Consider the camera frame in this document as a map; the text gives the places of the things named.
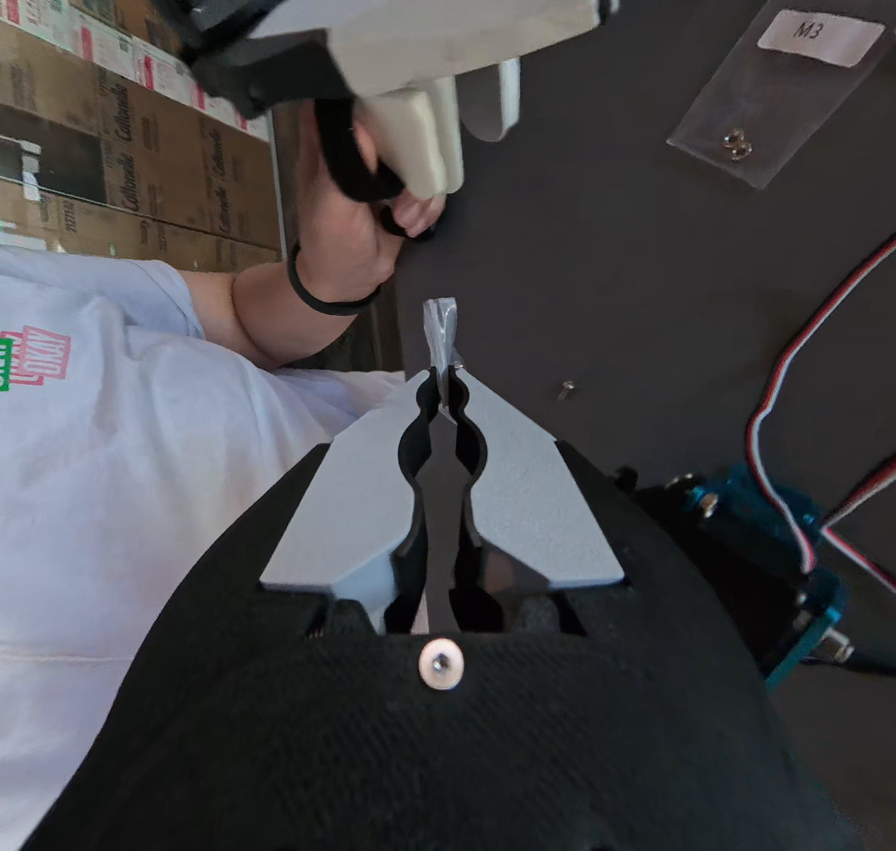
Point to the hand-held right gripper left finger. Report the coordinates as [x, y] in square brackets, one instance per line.
[343, 508]

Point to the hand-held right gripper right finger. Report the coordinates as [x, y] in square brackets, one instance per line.
[539, 508]

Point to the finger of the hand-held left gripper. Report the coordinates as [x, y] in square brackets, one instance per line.
[448, 18]
[490, 102]

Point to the clear bag of screws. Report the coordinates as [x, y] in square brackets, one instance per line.
[439, 333]

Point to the blue servo bracket assembly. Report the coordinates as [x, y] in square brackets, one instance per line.
[763, 508]

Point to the person's left forearm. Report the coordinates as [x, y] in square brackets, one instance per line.
[266, 319]

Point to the person's left hand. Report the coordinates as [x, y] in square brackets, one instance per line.
[343, 242]

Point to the small silver screw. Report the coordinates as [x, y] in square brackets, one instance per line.
[568, 389]

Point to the stack of cardboard boxes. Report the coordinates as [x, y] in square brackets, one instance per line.
[105, 130]

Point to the black wristband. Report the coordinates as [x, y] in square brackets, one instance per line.
[329, 307]

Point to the person's white t-shirt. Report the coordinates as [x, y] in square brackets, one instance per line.
[105, 480]

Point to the clear bag with two nuts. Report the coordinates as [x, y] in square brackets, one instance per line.
[770, 95]

